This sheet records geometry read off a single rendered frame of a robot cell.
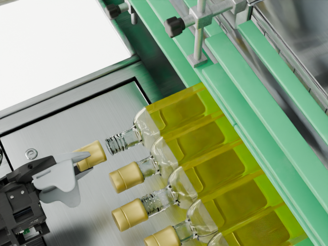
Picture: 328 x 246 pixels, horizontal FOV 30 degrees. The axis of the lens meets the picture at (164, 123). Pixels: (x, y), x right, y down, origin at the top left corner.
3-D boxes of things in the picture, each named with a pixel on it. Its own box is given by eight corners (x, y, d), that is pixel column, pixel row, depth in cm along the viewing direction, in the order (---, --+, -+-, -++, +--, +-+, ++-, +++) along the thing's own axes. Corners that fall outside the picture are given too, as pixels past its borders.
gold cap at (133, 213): (137, 203, 92) (111, 216, 91) (136, 194, 89) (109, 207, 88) (148, 223, 90) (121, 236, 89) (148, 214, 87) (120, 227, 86)
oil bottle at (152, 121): (240, 80, 105) (129, 131, 100) (244, 60, 100) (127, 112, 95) (258, 105, 102) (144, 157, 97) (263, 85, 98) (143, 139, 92)
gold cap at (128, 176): (134, 168, 95) (108, 179, 94) (133, 156, 92) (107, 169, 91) (144, 186, 94) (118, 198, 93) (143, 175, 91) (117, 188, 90)
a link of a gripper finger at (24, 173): (63, 173, 92) (11, 200, 91) (58, 163, 92) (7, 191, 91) (54, 160, 87) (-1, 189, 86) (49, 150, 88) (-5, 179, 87)
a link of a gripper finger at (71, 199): (104, 199, 96) (48, 221, 92) (88, 169, 98) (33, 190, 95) (105, 190, 93) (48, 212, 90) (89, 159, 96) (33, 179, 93)
